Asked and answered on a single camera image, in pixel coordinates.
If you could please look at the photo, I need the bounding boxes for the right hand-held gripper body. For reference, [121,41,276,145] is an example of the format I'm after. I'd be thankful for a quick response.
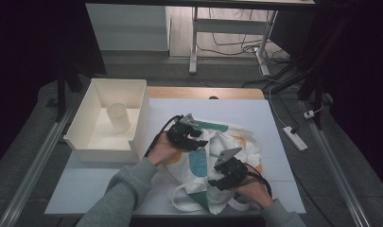
[213,147,250,192]

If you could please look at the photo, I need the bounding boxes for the person's left hand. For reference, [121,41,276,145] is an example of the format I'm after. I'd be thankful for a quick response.
[147,131,188,167]

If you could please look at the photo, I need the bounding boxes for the left hand-held gripper black cable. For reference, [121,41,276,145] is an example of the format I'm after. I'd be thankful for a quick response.
[143,114,184,159]

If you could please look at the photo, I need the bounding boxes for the white storage box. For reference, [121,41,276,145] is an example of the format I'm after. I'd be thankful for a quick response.
[63,78,150,164]

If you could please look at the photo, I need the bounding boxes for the hand-held gripper black cable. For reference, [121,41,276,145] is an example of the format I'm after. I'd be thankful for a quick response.
[143,114,184,159]
[244,163,273,200]

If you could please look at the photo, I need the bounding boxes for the metal rail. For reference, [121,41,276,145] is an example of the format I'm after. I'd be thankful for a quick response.
[0,105,75,227]
[301,100,372,227]

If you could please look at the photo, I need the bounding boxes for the tangle of floor cables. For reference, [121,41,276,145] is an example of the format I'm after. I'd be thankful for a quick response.
[195,8,302,133]

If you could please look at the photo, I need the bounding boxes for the person's right hand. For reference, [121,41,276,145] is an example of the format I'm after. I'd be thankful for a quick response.
[233,176,275,211]

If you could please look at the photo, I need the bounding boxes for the white power strip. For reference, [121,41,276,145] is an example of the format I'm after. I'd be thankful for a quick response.
[282,126,309,152]

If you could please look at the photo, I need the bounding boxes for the white tote bag coloured blobs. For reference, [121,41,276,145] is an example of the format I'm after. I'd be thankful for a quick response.
[162,118,264,216]

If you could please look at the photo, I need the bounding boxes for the black stand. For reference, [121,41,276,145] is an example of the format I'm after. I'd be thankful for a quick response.
[55,62,84,122]
[297,56,325,131]

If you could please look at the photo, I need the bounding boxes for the white desk frame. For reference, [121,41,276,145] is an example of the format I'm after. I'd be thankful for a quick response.
[188,5,279,77]

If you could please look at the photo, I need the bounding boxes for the white cabinet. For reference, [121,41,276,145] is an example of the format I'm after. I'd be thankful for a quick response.
[85,3,171,52]

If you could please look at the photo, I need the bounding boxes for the right hand-held gripper black cable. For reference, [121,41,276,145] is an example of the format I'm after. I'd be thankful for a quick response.
[244,163,273,200]

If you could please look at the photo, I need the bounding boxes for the white cup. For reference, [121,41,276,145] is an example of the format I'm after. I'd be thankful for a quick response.
[106,102,131,133]

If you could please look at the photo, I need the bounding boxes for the small white plug adaptor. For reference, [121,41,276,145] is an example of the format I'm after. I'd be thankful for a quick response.
[303,105,324,120]

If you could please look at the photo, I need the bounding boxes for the white table mat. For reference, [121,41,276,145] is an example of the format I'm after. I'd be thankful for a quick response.
[44,97,306,218]

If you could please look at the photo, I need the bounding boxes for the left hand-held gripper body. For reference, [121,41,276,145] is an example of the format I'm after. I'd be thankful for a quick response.
[165,113,203,151]

